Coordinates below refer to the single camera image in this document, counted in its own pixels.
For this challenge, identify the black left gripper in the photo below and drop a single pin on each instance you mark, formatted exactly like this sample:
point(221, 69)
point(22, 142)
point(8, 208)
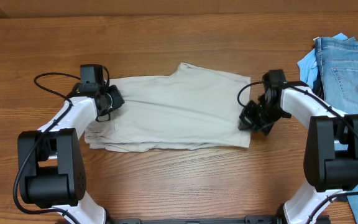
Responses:
point(117, 99)

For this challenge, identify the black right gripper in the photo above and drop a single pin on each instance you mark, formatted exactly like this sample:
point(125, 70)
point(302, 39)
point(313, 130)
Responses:
point(247, 119)

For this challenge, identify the beige shorts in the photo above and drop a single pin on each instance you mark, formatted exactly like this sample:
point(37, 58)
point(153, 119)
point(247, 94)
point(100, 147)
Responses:
point(193, 108)

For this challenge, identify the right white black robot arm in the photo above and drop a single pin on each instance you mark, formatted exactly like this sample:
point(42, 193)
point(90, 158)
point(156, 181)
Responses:
point(330, 163)

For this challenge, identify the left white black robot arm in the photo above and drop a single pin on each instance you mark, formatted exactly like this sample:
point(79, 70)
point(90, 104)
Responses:
point(51, 176)

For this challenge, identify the dark navy garment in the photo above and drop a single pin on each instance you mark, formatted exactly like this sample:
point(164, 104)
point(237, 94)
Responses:
point(318, 89)

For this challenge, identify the light blue shirt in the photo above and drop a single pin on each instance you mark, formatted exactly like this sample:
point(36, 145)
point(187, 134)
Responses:
point(309, 71)

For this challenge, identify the blue denim jeans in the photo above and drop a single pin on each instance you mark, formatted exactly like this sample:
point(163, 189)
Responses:
point(337, 61)

